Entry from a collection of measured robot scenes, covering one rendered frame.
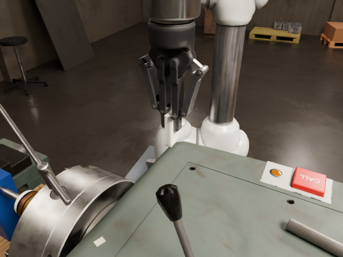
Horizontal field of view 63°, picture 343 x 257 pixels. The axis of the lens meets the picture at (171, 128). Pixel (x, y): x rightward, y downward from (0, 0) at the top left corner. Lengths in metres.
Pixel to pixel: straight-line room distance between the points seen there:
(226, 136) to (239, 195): 0.56
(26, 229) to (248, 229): 0.43
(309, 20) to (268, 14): 0.95
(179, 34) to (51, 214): 0.42
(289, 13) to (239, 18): 6.93
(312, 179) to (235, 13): 0.56
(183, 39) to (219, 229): 0.32
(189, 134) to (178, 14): 0.77
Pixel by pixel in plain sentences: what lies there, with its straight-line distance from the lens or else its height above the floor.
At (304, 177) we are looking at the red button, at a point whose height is 1.27.
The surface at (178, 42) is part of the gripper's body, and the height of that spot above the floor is 1.54.
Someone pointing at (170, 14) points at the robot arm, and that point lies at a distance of 0.42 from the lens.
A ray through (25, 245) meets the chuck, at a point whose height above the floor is 1.18.
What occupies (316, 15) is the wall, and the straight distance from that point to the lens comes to 7.91.
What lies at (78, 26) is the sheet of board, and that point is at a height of 0.58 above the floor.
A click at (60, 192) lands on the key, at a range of 0.54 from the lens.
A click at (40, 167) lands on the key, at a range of 0.58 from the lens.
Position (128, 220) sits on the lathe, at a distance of 0.53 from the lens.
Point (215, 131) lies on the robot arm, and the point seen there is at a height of 1.07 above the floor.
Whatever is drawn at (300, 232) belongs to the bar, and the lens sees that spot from 0.53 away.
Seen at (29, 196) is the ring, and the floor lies 1.12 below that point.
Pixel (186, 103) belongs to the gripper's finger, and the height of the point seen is 1.44.
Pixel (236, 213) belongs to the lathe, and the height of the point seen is 1.25.
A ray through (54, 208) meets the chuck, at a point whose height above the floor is 1.23.
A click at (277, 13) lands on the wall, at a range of 7.88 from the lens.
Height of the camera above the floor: 1.66
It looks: 32 degrees down
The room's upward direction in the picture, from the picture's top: straight up
